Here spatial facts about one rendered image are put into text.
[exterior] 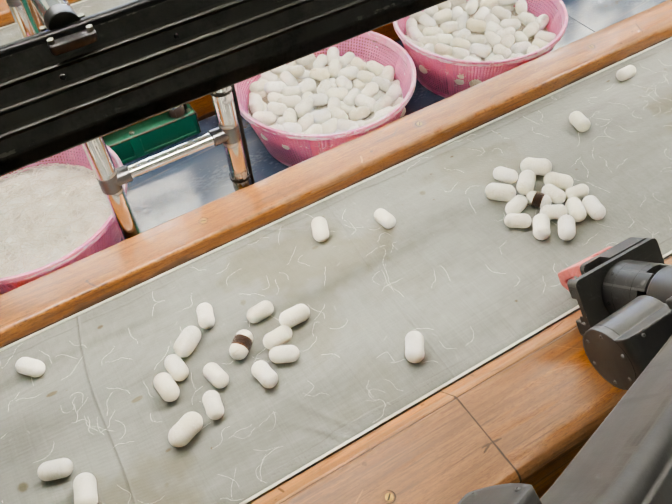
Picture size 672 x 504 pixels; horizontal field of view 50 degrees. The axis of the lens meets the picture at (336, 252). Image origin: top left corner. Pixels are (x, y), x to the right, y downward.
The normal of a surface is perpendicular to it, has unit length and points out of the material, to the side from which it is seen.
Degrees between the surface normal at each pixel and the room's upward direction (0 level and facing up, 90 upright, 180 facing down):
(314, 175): 0
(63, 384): 0
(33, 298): 0
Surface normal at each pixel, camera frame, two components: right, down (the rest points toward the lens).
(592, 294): 0.33, 0.07
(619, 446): -0.46, -0.89
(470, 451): -0.07, -0.66
